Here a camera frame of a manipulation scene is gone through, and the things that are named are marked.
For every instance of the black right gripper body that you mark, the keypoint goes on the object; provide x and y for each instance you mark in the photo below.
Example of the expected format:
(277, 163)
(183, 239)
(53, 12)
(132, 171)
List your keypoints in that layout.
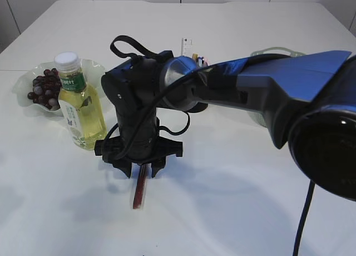
(153, 151)

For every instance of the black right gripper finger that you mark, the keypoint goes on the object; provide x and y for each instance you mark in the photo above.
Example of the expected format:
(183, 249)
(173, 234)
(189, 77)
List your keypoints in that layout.
(156, 165)
(124, 166)

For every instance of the red glitter pen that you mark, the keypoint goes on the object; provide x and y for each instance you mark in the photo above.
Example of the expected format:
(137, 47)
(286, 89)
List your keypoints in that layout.
(140, 186)

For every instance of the jasmine tea bottle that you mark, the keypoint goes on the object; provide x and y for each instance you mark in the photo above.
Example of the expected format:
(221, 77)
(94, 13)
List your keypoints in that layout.
(79, 102)

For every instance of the pink purple scissors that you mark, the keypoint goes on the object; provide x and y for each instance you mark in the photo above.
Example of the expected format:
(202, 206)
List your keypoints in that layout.
(205, 62)

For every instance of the purple grape bunch with leaf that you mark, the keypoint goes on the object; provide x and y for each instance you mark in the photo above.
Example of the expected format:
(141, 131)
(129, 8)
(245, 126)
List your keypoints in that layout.
(46, 89)

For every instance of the clear plastic ruler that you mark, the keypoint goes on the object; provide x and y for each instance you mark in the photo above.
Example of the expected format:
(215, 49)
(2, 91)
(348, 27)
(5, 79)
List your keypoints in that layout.
(186, 47)

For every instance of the blue scissors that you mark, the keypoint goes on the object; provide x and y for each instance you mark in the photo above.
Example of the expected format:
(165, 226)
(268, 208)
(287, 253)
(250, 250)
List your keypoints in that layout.
(200, 61)

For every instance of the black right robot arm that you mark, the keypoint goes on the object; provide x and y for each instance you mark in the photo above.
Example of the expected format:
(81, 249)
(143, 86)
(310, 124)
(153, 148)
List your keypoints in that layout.
(307, 103)

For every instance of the black mesh pen holder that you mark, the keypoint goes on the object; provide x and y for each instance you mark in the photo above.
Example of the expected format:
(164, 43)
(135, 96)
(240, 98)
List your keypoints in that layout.
(199, 107)

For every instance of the green plastic woven basket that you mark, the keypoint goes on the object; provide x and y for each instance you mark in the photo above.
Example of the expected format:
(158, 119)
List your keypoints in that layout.
(256, 117)

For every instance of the green wavy glass plate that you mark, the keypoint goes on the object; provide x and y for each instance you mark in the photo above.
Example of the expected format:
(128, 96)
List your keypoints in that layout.
(92, 71)

